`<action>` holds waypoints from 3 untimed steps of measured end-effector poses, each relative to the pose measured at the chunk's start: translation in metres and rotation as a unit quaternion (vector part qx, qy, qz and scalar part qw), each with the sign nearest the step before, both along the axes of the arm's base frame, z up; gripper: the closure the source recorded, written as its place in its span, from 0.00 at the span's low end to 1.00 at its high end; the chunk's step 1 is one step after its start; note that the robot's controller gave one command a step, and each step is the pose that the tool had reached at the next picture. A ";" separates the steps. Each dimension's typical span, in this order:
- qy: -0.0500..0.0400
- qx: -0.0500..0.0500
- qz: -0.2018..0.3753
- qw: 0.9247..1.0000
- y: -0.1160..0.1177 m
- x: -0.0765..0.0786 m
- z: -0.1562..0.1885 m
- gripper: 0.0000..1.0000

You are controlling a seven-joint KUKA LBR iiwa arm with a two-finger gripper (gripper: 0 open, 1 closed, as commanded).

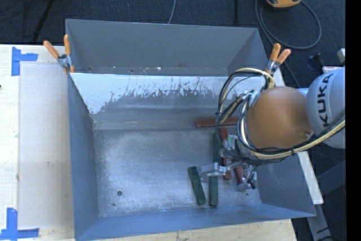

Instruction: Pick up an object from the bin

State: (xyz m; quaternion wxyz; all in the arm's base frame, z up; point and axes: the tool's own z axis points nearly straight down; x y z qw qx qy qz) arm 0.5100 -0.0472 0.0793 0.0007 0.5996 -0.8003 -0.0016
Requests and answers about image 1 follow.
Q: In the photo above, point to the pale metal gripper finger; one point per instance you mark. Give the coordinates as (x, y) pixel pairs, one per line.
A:
(209, 167)
(215, 175)

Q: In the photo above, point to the grey metal bin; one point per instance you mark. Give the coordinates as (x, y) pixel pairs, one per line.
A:
(146, 166)

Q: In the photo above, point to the red-brown flat block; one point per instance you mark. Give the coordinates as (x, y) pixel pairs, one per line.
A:
(206, 123)
(224, 135)
(238, 176)

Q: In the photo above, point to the black cylinder on white bracket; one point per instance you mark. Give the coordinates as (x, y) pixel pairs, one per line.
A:
(249, 180)

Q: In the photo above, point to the dark green flat block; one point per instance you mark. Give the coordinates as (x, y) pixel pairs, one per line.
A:
(216, 146)
(213, 192)
(198, 187)

